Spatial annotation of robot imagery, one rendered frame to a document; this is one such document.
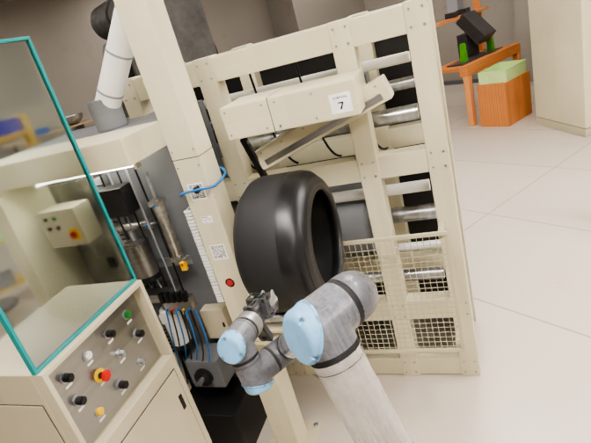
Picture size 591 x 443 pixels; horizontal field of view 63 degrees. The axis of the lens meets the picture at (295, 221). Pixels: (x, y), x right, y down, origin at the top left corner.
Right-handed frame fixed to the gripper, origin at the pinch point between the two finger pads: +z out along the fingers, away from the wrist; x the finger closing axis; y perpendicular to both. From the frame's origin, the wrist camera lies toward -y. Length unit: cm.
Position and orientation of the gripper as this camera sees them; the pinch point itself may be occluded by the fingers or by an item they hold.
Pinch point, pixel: (273, 299)
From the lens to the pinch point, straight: 176.6
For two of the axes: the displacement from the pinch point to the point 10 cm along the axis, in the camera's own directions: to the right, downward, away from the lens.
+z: 3.1, -3.2, 9.0
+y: -2.2, -9.4, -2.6
